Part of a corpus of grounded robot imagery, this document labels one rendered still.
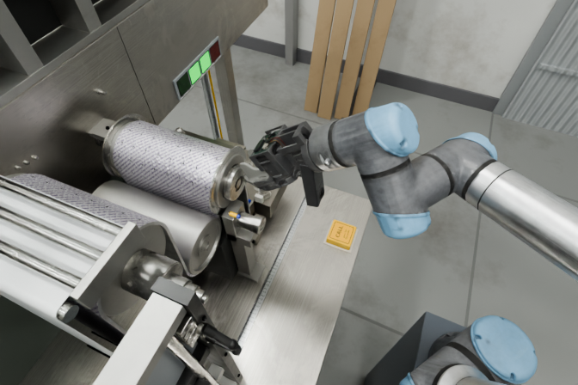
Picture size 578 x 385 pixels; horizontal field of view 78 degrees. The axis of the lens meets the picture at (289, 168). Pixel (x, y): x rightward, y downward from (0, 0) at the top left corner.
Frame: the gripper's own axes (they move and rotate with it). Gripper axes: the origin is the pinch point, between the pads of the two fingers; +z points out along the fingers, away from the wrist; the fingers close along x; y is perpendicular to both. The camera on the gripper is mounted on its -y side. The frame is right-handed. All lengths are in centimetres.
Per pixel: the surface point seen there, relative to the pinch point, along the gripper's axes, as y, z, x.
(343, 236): -38.2, 6.4, -13.0
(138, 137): 19.3, 14.7, 3.2
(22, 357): 1, 48, 45
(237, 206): -3.1, 4.6, 4.5
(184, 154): 12.2, 6.3, 3.4
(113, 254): 16.1, -11.4, 29.3
